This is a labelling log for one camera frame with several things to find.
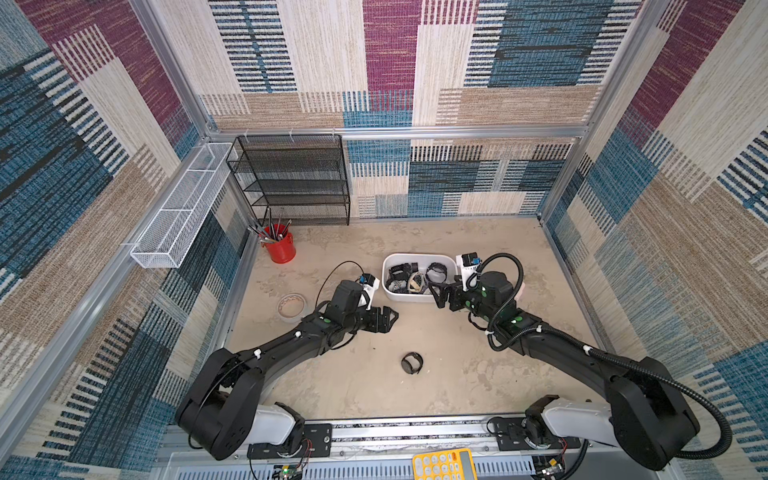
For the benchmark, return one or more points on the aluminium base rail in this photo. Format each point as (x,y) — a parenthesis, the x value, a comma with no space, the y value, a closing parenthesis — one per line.
(383,448)

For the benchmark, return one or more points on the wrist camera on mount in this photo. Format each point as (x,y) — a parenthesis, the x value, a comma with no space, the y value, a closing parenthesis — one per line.
(468,264)
(370,284)

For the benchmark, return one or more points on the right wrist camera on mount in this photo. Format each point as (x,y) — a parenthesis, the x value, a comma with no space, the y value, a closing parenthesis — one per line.
(468,264)

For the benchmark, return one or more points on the red pen cup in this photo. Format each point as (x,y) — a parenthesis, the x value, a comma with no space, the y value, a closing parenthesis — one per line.
(279,243)

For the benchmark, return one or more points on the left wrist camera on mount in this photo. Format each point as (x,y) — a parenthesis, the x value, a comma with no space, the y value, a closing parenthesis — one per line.
(370,284)

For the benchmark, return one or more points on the black slim band watch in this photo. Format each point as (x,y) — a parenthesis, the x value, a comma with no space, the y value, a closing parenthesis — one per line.
(412,363)

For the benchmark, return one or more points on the black wire shelf rack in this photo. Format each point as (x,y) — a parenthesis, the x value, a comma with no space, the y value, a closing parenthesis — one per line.
(298,178)

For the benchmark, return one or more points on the black chunky watch front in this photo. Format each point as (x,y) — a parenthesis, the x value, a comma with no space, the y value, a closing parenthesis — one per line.
(398,279)

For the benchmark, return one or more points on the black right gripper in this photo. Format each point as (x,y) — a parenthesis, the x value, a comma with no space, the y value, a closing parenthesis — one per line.
(453,294)

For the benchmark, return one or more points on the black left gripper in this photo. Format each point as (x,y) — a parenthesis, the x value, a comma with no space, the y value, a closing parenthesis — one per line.
(386,324)

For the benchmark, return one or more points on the white plastic storage box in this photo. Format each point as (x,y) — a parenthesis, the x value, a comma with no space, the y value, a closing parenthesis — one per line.
(423,261)

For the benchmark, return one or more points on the white mesh wall basket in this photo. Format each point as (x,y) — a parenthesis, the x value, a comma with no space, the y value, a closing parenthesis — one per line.
(169,236)

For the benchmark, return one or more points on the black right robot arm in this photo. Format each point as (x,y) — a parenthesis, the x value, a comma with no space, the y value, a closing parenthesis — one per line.
(646,413)

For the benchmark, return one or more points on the yellow keypad pendant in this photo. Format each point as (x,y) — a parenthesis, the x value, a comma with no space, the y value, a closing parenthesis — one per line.
(455,464)

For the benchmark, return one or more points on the black rugged digital watch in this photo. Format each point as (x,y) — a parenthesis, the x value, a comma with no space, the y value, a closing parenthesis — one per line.
(436,273)

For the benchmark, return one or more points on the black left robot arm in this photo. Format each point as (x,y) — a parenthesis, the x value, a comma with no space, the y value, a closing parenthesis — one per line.
(222,410)

